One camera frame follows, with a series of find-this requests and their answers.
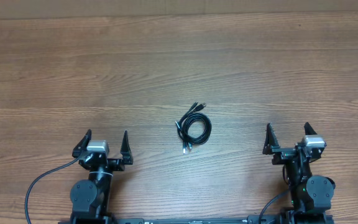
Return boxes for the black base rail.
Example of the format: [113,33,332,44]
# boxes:
[60,214,334,224]

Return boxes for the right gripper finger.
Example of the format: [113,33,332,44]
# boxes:
[262,123,280,155]
[304,122,317,135]

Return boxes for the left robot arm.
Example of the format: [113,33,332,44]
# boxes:
[70,130,134,223]

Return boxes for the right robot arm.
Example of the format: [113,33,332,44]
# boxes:
[257,123,336,223]

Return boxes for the black USB-A cable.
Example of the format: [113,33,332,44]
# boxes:
[178,102,213,154]

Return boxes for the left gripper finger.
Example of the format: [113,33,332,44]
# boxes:
[72,129,91,157]
[120,130,133,165]

